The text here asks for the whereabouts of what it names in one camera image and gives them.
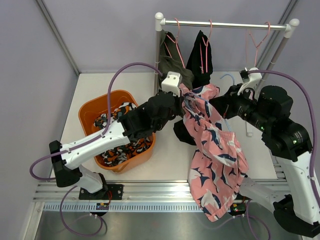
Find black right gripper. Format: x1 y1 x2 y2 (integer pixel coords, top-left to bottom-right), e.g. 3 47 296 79
210 83 272 133

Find pink wire hanger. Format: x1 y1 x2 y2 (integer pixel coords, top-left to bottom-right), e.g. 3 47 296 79
168 18 186 68
200 19 213 74
244 21 272 68

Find blue wire hanger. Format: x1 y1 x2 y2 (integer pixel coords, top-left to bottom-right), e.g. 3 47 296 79
193 72 236 132

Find black shorts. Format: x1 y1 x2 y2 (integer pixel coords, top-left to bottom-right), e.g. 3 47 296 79
173 30 214 146

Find orange camouflage print shorts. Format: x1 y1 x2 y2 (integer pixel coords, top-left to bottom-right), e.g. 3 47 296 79
98 102 153 167

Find pink shark print shorts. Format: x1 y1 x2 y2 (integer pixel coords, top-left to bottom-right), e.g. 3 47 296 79
179 83 249 222

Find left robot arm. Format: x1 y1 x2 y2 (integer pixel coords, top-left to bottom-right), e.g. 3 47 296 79
49 91 183 200

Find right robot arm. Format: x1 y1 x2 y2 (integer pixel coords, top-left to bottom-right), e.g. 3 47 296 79
209 84 320 238

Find olive green shorts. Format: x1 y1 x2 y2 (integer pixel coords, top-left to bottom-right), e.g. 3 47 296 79
158 30 195 90

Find orange plastic laundry basket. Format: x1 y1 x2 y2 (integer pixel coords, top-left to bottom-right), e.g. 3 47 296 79
78 90 156 174

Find white and steel clothes rack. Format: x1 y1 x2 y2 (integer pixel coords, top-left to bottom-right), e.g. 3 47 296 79
150 11 301 137

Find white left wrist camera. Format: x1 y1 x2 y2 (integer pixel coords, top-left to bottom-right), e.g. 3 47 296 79
161 71 182 97

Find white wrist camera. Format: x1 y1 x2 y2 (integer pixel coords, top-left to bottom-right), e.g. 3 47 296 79
237 67 262 96
161 71 182 97

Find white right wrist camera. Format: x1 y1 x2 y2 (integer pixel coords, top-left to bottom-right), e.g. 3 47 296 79
237 67 262 96

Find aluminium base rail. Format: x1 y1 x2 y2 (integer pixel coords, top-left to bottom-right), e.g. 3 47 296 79
32 178 305 203

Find white slotted cable duct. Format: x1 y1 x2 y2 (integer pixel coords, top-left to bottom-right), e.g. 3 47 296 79
43 201 202 213

